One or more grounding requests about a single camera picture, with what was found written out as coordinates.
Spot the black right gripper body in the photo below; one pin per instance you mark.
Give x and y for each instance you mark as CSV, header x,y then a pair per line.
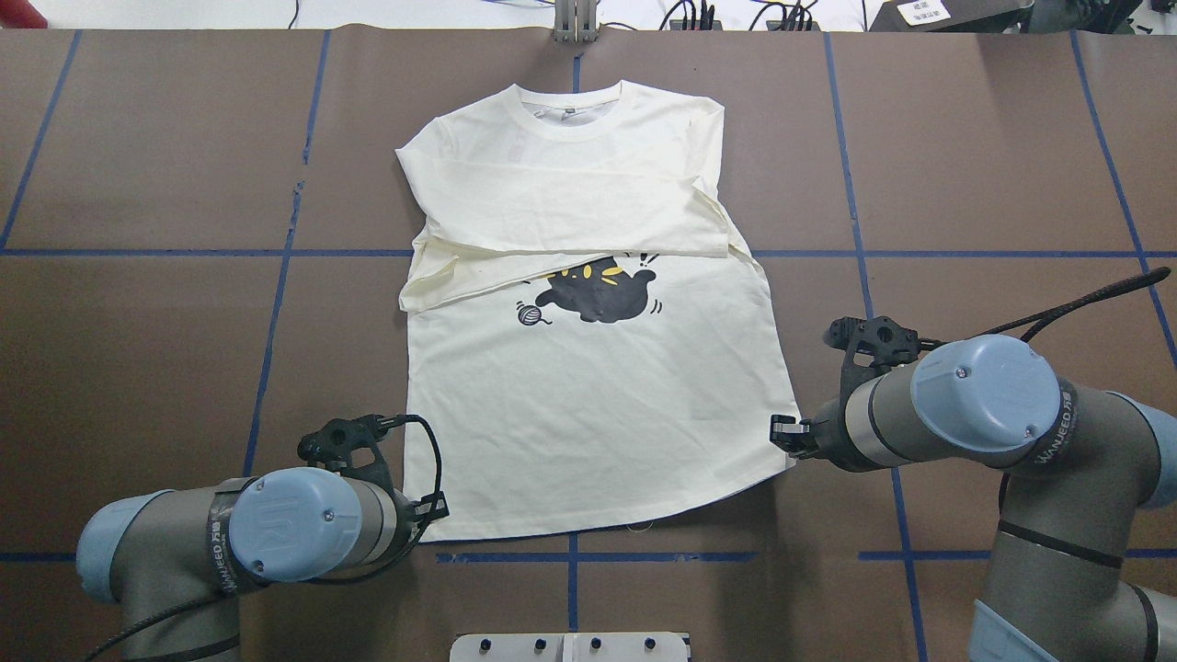
x,y
825,433

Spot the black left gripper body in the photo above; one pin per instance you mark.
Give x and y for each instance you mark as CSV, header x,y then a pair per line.
x,y
430,509

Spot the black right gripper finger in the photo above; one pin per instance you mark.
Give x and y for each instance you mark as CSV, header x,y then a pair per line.
x,y
790,443
783,426

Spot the cream long-sleeve cat shirt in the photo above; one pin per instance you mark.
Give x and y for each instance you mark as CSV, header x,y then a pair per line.
x,y
588,332

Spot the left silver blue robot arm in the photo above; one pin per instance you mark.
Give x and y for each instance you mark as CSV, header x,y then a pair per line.
x,y
177,562

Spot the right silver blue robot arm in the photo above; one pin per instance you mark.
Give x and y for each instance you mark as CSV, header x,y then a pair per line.
x,y
1077,465

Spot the black box white label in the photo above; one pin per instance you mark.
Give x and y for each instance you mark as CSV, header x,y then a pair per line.
x,y
950,16

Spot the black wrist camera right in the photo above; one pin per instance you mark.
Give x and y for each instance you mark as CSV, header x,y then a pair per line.
x,y
872,347

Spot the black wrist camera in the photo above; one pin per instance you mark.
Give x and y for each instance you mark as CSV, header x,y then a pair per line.
x,y
332,447
872,347

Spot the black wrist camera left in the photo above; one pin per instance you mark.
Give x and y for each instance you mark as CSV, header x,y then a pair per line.
x,y
332,447

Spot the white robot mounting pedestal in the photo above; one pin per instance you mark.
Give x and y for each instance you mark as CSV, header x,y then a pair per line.
x,y
590,646

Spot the aluminium frame post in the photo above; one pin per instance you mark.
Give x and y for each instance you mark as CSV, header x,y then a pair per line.
x,y
576,21

